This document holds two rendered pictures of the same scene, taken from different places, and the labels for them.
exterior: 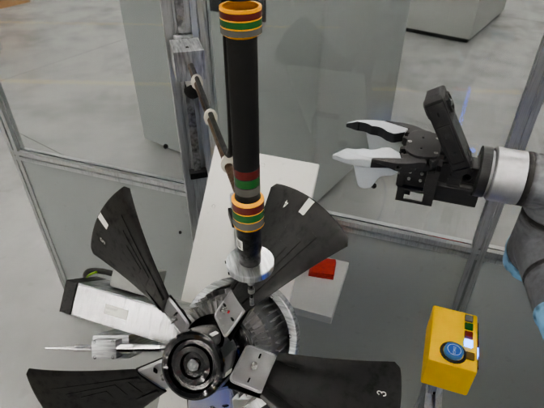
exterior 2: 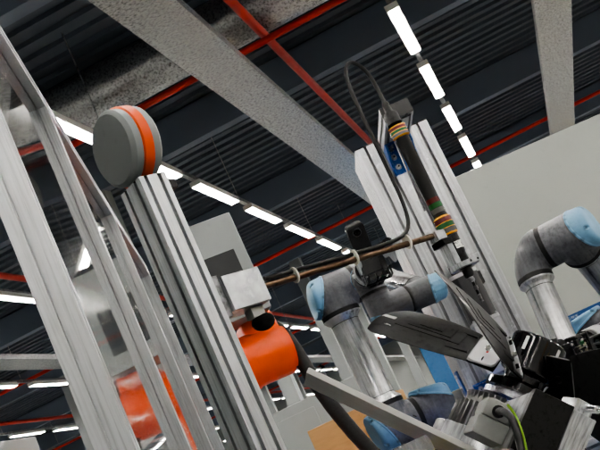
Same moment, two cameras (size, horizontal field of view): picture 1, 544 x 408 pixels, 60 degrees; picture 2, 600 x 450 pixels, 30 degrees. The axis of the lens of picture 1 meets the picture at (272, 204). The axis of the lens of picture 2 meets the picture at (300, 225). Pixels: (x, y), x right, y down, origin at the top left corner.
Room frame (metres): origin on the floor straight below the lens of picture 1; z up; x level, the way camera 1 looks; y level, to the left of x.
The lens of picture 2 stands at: (1.87, 2.18, 1.16)
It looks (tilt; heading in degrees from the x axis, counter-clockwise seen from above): 12 degrees up; 244
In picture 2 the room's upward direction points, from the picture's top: 25 degrees counter-clockwise
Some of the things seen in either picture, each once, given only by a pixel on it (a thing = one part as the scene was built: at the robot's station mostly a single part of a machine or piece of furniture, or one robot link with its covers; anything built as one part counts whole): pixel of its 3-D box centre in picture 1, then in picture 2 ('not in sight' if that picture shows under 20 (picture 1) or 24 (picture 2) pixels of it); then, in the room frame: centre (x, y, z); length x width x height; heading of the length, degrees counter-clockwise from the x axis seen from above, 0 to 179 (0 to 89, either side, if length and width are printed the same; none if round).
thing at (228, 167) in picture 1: (210, 118); (353, 260); (0.79, 0.11, 1.54); 0.54 x 0.01 x 0.01; 16
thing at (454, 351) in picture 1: (453, 351); not in sight; (0.62, -0.39, 1.08); 0.04 x 0.04 x 0.02
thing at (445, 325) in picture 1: (448, 350); not in sight; (0.66, -0.41, 1.02); 0.16 x 0.10 x 0.11; 161
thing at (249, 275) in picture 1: (247, 236); (453, 248); (0.51, 0.03, 1.50); 0.09 x 0.07 x 0.10; 16
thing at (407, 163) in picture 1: (401, 159); not in sight; (0.56, -0.18, 1.60); 0.09 x 0.05 x 0.02; 92
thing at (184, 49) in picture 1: (187, 58); (235, 295); (1.10, 0.20, 1.54); 0.10 x 0.07 x 0.08; 16
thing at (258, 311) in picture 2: (192, 87); (262, 318); (1.07, 0.19, 1.48); 0.05 x 0.04 x 0.05; 16
